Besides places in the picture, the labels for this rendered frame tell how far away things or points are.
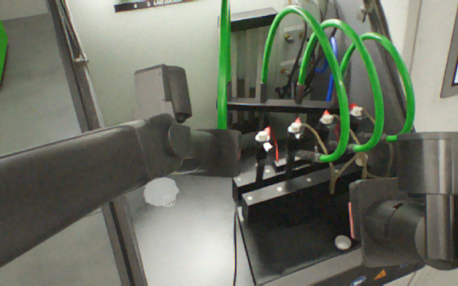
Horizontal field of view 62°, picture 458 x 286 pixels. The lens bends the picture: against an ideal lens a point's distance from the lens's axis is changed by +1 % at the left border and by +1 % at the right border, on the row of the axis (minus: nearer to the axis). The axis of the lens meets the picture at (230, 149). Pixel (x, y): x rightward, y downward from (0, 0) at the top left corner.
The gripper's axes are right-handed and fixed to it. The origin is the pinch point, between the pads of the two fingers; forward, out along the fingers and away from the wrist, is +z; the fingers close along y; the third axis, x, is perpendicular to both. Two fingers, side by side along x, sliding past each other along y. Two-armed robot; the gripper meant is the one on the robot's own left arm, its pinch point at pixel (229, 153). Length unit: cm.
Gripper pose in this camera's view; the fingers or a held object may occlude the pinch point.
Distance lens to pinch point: 61.6
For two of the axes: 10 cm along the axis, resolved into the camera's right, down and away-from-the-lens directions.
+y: -9.2, -0.4, 3.8
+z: 3.8, 0.3, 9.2
